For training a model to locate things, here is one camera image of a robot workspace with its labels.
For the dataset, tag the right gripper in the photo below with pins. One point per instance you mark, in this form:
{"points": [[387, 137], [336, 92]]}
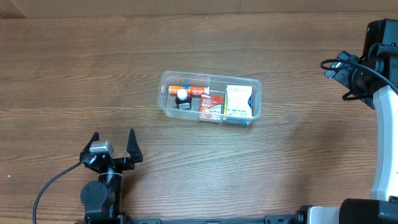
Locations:
{"points": [[342, 76]]}

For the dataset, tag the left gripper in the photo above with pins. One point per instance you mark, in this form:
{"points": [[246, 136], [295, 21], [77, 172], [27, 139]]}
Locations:
{"points": [[132, 147]]}

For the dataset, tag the dark brown medicine bottle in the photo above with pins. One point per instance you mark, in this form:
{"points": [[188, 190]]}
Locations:
{"points": [[183, 100]]}

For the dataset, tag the orange tablet tube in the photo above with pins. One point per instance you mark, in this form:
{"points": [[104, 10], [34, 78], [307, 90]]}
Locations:
{"points": [[191, 90]]}

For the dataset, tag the red small box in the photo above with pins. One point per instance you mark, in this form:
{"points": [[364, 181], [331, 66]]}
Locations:
{"points": [[210, 108]]}

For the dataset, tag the blue VapoDrops box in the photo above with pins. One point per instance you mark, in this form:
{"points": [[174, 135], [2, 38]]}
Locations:
{"points": [[235, 120]]}

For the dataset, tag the white small box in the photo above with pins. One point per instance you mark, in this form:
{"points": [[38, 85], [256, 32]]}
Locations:
{"points": [[238, 101]]}

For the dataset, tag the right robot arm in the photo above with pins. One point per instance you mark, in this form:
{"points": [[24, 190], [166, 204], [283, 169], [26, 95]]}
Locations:
{"points": [[372, 79]]}

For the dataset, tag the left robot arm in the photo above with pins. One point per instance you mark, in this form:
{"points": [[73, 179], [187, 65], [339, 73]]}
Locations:
{"points": [[101, 198]]}

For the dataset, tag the clear plastic container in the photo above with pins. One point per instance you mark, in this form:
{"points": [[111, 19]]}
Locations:
{"points": [[217, 84]]}

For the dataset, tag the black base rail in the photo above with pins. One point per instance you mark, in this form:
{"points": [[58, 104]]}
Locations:
{"points": [[211, 221]]}

